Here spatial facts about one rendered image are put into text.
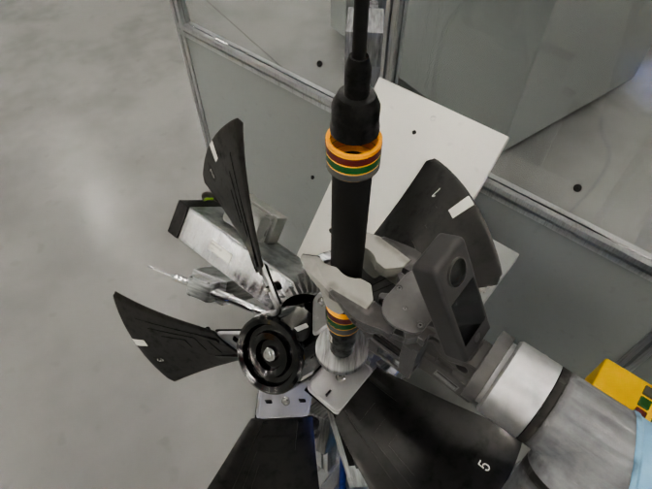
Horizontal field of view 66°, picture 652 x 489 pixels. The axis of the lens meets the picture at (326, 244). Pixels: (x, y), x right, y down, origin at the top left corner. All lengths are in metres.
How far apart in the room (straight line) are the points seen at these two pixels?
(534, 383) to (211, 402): 1.71
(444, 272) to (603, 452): 0.18
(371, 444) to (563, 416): 0.35
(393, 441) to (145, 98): 2.93
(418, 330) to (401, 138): 0.53
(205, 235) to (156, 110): 2.31
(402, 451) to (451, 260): 0.41
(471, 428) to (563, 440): 0.32
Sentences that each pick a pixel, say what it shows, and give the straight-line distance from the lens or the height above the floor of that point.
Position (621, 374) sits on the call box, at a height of 1.07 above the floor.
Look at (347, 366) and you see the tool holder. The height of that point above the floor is 1.30.
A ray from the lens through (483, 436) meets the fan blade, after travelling 0.77.
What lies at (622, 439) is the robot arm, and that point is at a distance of 0.47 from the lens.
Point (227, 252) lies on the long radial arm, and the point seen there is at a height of 1.12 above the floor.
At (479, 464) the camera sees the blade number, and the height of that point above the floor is 1.18.
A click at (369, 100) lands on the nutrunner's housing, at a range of 0.36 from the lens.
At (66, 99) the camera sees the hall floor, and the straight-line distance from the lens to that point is 3.59.
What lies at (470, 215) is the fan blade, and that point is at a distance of 0.65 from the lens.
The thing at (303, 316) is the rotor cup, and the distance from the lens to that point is 0.76.
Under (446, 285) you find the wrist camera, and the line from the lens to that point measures 0.40.
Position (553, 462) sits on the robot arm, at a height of 1.47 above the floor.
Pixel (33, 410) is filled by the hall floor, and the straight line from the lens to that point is 2.30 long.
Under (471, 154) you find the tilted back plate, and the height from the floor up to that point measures 1.32.
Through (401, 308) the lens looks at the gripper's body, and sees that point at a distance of 0.47.
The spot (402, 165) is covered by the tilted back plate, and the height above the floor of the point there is 1.27.
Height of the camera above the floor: 1.90
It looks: 53 degrees down
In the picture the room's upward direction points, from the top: straight up
